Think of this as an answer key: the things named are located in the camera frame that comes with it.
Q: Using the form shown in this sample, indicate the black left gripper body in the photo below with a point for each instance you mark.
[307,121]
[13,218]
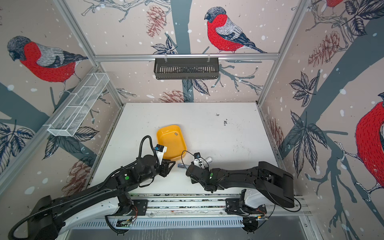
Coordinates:
[164,169]

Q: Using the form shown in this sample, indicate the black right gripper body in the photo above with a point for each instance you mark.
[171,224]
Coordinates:
[204,183]

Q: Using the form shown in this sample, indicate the yellow plastic tray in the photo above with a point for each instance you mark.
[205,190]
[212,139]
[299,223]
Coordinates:
[176,146]

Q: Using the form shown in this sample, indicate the light blue stapler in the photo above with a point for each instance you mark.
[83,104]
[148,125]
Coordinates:
[183,166]

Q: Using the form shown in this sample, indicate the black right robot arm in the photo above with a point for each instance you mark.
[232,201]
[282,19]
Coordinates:
[272,182]

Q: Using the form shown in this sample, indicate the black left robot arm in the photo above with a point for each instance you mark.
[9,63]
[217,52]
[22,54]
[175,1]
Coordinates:
[53,217]

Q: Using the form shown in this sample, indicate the aluminium top crossbar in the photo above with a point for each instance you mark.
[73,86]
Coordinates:
[148,58]

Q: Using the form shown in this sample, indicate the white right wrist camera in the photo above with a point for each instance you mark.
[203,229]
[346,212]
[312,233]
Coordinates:
[199,161]

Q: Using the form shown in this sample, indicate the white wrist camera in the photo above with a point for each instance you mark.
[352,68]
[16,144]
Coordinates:
[160,151]
[199,161]

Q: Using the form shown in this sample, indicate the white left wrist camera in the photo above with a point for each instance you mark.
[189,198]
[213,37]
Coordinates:
[160,151]

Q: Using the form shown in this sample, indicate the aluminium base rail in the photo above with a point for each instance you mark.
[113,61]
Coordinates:
[221,211]

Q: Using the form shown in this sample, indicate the black hanging wire basket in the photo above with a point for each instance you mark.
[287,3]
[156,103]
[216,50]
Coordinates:
[186,69]

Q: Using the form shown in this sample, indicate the white wire mesh basket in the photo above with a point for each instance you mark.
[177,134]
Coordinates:
[81,102]

